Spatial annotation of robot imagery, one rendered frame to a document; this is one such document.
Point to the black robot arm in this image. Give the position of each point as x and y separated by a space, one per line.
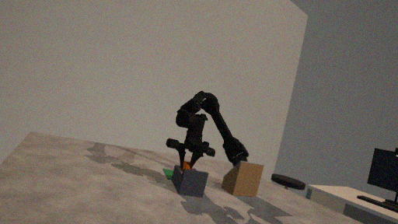
187 118

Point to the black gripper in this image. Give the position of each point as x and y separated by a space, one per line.
180 147

